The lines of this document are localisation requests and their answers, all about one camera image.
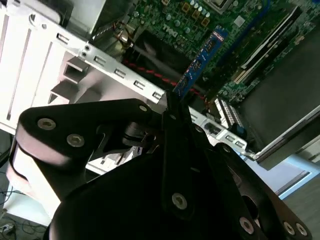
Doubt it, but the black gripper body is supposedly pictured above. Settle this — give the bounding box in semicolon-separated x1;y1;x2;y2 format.
43;147;251;240

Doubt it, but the blue RAM stick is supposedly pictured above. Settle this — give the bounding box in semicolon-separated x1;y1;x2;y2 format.
173;24;228;99

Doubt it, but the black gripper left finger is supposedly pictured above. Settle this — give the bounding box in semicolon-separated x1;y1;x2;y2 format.
6;92;197;222

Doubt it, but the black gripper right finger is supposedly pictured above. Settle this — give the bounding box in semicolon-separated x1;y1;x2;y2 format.
184;104;313;240

